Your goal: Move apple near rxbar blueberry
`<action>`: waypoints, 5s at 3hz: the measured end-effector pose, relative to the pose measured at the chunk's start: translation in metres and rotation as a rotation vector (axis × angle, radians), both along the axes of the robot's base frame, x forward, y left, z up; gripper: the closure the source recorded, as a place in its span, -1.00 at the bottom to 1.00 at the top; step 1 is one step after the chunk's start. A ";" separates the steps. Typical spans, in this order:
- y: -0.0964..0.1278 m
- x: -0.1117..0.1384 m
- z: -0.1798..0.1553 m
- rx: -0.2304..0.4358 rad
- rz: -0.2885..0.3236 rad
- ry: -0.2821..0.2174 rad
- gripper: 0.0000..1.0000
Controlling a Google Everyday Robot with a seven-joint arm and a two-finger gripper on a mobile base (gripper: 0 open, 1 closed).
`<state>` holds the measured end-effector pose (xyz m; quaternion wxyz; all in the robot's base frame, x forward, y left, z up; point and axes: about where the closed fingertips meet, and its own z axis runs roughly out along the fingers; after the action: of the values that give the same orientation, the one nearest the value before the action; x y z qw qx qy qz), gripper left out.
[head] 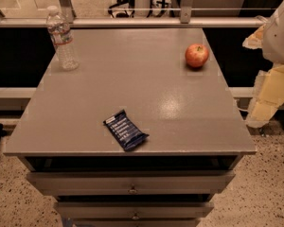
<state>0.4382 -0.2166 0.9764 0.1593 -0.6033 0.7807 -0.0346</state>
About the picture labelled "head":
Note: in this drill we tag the black office chair base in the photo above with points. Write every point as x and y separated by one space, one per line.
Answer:
122 9

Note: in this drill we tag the grey metal railing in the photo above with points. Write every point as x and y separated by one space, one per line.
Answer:
140 13

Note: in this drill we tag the clear plastic water bottle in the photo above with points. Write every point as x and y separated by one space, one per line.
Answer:
62 39

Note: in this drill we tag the top grey drawer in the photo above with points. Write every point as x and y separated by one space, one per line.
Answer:
130 183

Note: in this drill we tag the grey drawer cabinet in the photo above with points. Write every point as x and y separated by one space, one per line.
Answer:
190 116

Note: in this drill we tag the grey drawer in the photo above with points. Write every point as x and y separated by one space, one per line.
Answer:
133 210
130 183

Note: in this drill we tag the blue rxbar wrapper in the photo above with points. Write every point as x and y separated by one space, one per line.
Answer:
124 131

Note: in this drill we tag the red apple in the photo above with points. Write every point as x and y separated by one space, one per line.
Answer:
196 55

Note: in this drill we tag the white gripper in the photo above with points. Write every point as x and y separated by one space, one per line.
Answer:
280 39

